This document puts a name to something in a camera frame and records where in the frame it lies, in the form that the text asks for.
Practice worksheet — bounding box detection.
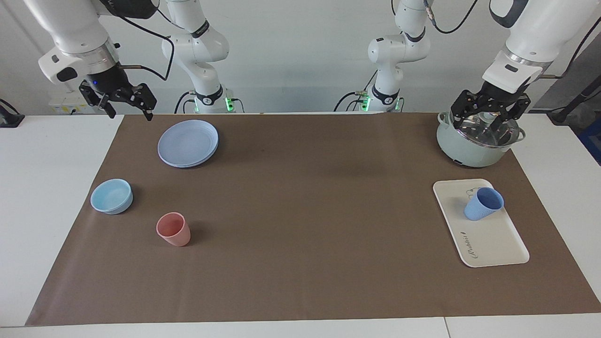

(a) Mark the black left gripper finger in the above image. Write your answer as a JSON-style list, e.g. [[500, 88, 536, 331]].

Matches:
[[450, 89, 486, 133], [491, 94, 532, 135]]

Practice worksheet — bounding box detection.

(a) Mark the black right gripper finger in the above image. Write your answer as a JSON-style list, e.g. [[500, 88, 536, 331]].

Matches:
[[78, 80, 116, 119], [126, 83, 157, 122]]

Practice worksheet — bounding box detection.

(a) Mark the blue ribbed cup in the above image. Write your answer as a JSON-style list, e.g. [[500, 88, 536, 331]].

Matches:
[[464, 187, 505, 222]]

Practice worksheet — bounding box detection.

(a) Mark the pink cup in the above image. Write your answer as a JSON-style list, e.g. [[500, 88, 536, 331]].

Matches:
[[156, 212, 192, 247]]

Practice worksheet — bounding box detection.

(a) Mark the cream rabbit print tray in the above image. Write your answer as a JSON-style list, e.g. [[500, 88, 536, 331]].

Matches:
[[432, 178, 530, 268]]

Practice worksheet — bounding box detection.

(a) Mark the glass pot lid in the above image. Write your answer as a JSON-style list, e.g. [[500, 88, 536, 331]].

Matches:
[[448, 99, 521, 149]]

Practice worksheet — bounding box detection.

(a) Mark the pale green electric pot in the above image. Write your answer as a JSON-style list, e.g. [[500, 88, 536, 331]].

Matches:
[[436, 110, 526, 168]]

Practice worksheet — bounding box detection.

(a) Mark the lavender blue plate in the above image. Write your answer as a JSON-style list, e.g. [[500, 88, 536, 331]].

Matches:
[[157, 119, 220, 169]]

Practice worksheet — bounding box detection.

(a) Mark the blue crate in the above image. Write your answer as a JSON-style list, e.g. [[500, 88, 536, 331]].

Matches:
[[578, 117, 601, 166]]

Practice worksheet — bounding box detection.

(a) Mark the light blue bowl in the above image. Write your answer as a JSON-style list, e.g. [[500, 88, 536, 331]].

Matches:
[[90, 178, 134, 215]]

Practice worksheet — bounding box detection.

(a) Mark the brown table mat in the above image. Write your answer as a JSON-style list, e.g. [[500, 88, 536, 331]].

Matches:
[[26, 113, 601, 327]]

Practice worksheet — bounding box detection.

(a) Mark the white wall socket box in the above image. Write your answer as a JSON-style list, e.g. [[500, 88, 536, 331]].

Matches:
[[48, 91, 100, 115]]

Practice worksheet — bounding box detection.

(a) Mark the black arm base cable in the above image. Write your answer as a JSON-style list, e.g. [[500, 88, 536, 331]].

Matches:
[[334, 70, 375, 113], [175, 91, 195, 114]]

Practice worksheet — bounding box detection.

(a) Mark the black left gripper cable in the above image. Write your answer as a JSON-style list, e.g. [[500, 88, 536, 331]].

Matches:
[[423, 0, 601, 79]]

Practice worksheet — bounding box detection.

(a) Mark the black clamp with cable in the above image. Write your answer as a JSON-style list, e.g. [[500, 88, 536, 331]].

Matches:
[[0, 99, 25, 128]]

